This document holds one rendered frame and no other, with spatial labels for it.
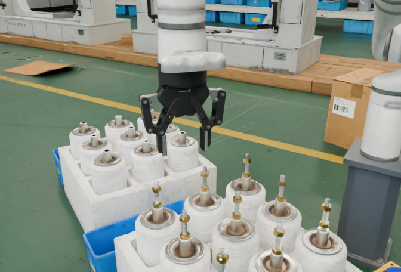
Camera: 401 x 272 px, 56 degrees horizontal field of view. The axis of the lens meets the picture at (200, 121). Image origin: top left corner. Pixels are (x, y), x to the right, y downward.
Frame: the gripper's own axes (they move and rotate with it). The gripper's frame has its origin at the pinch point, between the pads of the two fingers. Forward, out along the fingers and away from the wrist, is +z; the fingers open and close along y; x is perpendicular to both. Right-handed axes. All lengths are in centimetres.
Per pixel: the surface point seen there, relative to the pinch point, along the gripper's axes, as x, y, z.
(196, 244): -0.7, -2.3, 21.7
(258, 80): -175, -100, 45
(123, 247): -13.0, 10.5, 29.1
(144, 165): -39.9, 1.1, 24.4
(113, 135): -63, 8, 24
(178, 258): 2.0, 2.0, 21.7
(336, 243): 7.0, -28.1, 21.7
